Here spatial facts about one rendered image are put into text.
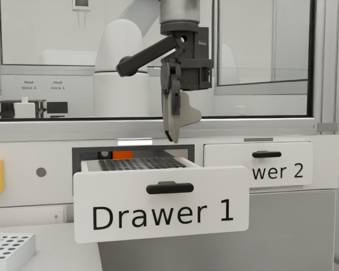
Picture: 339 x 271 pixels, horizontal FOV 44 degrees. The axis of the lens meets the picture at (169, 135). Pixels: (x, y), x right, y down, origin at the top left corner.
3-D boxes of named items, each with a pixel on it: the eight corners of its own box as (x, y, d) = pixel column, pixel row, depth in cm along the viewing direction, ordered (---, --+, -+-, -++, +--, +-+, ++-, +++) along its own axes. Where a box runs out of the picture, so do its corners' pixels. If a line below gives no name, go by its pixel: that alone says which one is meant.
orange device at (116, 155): (133, 163, 136) (132, 146, 136) (98, 164, 134) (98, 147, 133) (131, 161, 140) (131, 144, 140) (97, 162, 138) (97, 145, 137)
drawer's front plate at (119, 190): (248, 230, 72) (249, 166, 71) (74, 244, 65) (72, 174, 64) (244, 227, 74) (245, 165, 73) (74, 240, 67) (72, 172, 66)
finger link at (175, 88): (182, 114, 73) (179, 64, 73) (173, 114, 72) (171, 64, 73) (175, 117, 77) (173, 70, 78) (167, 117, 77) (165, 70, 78)
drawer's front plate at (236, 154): (312, 184, 109) (313, 142, 108) (205, 190, 103) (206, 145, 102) (308, 183, 111) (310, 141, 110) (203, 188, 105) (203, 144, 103)
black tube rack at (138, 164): (199, 207, 80) (199, 173, 79) (106, 213, 76) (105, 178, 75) (172, 184, 101) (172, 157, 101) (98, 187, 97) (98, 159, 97)
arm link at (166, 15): (163, -4, 72) (154, 6, 80) (163, 23, 73) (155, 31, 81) (205, -2, 74) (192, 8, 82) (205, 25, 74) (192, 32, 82)
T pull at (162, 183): (194, 192, 65) (194, 183, 65) (146, 194, 63) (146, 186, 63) (188, 187, 69) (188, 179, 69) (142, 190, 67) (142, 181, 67)
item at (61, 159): (338, 187, 113) (340, 134, 112) (-83, 211, 90) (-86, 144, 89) (218, 146, 205) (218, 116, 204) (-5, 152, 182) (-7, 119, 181)
